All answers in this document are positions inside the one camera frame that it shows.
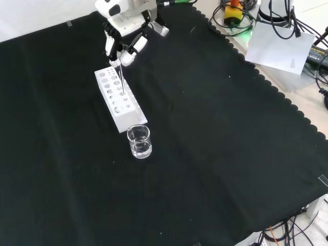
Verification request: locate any black bench cloth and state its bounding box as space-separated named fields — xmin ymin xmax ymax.
xmin=0 ymin=2 xmax=328 ymax=246

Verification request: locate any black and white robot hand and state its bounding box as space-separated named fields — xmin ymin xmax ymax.
xmin=102 ymin=10 xmax=170 ymax=68

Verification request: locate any pale white board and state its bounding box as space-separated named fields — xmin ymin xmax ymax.
xmin=244 ymin=22 xmax=316 ymax=75

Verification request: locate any black cable bundle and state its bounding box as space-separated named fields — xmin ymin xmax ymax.
xmin=271 ymin=0 xmax=328 ymax=40

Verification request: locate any yellow stop button box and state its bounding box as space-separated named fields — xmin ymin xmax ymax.
xmin=223 ymin=0 xmax=243 ymax=27

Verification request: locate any green cable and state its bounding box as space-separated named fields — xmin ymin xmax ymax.
xmin=174 ymin=0 xmax=257 ymax=36

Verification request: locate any orange cable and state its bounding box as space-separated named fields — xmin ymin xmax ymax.
xmin=269 ymin=225 xmax=280 ymax=243

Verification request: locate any black power adapter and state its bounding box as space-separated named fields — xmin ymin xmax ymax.
xmin=304 ymin=44 xmax=328 ymax=73

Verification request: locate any clear glass rod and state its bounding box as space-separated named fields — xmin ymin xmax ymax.
xmin=118 ymin=64 xmax=126 ymax=96

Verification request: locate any small clear glass beaker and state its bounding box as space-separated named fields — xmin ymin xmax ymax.
xmin=127 ymin=124 xmax=153 ymax=159

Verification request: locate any white test tube rack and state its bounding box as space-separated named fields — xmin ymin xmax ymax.
xmin=94 ymin=66 xmax=149 ymax=134

